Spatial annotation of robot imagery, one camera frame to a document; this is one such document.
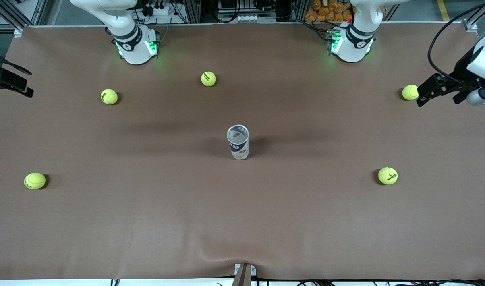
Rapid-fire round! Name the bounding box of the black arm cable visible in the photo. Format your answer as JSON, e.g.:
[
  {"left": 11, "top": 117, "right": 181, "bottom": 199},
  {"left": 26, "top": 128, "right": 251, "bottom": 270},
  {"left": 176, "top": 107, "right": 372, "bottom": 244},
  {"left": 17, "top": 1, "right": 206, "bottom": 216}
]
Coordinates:
[
  {"left": 0, "top": 47, "right": 32, "bottom": 75},
  {"left": 427, "top": 0, "right": 485, "bottom": 76}
]

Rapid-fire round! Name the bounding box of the white terminal strip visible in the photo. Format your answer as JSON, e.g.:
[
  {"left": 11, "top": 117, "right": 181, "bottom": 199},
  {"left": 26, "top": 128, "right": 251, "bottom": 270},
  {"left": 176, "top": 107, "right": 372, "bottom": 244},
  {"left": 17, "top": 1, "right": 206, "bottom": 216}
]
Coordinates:
[{"left": 218, "top": 13, "right": 276, "bottom": 23}]

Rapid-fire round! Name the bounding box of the orange lumpy objects pile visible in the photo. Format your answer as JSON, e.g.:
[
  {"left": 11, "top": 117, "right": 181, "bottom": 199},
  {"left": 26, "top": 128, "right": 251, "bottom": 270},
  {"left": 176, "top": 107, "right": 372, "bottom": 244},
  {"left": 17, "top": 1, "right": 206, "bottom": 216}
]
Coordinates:
[{"left": 305, "top": 0, "right": 354, "bottom": 23}]

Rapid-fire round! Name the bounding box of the yellow tennis ball Wilson print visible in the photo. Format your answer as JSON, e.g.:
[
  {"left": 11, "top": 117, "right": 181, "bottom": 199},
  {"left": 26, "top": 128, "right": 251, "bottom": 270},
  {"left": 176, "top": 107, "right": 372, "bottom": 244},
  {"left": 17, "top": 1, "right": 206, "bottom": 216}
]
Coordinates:
[{"left": 100, "top": 89, "right": 119, "bottom": 105}]

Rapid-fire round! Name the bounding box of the white blue tennis ball can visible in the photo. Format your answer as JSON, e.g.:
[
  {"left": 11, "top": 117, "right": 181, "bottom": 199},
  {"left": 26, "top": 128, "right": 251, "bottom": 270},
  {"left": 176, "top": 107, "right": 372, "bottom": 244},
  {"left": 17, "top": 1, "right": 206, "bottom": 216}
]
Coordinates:
[{"left": 226, "top": 124, "right": 250, "bottom": 160}]

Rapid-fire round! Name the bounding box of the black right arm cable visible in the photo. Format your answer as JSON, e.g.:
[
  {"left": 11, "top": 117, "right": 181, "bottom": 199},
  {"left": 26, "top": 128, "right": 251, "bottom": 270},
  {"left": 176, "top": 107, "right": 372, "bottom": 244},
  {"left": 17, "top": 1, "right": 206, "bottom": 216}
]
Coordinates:
[{"left": 0, "top": 47, "right": 32, "bottom": 75}]

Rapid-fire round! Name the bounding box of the diagonal aluminium frame profile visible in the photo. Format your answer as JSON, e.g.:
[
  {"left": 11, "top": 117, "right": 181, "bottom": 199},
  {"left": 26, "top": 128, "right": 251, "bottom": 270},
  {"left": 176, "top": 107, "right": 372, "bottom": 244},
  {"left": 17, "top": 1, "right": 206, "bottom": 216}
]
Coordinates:
[
  {"left": 463, "top": 0, "right": 485, "bottom": 32},
  {"left": 0, "top": 0, "right": 24, "bottom": 37}
]

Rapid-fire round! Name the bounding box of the table edge clamp bracket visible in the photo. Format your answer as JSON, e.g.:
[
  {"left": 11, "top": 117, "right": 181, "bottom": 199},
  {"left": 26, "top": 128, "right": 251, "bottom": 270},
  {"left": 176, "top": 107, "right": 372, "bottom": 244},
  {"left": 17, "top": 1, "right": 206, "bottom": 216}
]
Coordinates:
[{"left": 234, "top": 263, "right": 257, "bottom": 286}]

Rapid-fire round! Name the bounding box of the aluminium frame post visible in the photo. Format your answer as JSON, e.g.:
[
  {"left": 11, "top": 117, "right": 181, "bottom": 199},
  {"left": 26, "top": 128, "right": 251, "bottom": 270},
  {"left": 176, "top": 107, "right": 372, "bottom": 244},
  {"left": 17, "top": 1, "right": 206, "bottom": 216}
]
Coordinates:
[
  {"left": 185, "top": 0, "right": 201, "bottom": 23},
  {"left": 292, "top": 0, "right": 308, "bottom": 22}
]

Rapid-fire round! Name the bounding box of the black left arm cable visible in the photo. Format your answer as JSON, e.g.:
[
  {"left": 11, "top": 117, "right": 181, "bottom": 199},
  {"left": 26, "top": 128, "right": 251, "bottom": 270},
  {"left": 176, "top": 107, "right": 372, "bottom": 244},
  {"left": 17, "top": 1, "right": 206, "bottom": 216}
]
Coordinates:
[{"left": 427, "top": 0, "right": 485, "bottom": 76}]

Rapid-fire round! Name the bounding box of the black base cable bundle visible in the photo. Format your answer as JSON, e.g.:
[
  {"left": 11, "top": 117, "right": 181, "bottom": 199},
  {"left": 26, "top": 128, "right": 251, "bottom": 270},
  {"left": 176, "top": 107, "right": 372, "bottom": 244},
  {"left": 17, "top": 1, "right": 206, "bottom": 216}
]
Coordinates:
[{"left": 296, "top": 19, "right": 330, "bottom": 40}]

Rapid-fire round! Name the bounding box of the white power strip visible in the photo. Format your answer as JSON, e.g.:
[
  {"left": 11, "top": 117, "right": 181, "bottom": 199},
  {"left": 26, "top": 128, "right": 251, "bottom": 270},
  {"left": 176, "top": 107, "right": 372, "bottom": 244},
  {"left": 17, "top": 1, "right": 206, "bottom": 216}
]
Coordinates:
[{"left": 142, "top": 0, "right": 178, "bottom": 18}]

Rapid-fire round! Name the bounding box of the brown table cover mat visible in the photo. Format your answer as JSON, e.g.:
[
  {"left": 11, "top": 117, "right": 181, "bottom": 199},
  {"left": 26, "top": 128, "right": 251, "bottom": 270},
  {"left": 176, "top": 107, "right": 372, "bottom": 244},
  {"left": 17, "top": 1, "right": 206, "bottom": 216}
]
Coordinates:
[{"left": 0, "top": 23, "right": 485, "bottom": 280}]

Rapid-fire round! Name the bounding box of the yellow tennis ball Head print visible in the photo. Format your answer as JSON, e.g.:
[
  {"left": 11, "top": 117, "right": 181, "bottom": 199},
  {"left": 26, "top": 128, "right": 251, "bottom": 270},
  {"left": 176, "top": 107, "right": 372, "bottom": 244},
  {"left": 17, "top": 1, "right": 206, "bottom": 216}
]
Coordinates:
[{"left": 24, "top": 172, "right": 46, "bottom": 190}]

